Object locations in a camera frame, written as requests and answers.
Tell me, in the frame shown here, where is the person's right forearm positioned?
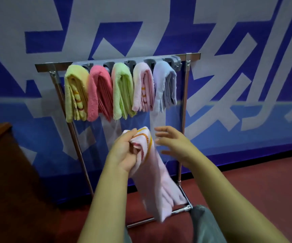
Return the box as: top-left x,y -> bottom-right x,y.
189,155 -> 291,243

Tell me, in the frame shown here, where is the person's leg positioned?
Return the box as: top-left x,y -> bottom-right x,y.
123,226 -> 132,243
189,205 -> 227,243

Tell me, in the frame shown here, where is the person's left forearm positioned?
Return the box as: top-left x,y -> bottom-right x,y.
77,160 -> 130,243

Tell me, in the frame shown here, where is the light green towel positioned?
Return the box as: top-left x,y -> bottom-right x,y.
111,62 -> 137,120

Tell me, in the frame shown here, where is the brown wooden cabinet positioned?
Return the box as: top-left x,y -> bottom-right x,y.
0,122 -> 60,243

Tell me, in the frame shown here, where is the person's right leg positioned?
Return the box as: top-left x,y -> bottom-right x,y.
189,205 -> 227,243

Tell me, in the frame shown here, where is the metal rack frame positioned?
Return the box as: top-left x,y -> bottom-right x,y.
34,52 -> 202,228

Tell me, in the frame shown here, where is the light blue towel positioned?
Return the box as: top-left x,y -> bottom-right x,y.
152,61 -> 178,114

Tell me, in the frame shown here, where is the blue white printed banner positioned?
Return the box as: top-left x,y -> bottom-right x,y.
0,0 -> 292,203

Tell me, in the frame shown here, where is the white pink patterned towel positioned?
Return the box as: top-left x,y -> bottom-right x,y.
122,126 -> 188,223
132,62 -> 155,113

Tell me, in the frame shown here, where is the person's left hand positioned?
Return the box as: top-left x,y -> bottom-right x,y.
106,128 -> 142,175

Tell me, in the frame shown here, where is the yellow striped towel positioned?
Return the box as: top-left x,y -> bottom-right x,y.
64,64 -> 90,123

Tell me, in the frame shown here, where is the person's right hand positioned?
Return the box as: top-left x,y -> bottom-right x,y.
154,126 -> 207,171

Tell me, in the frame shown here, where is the person's left leg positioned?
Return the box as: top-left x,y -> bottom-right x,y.
123,226 -> 132,243

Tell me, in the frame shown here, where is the grey plastic hook rail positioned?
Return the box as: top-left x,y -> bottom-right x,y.
72,55 -> 182,73

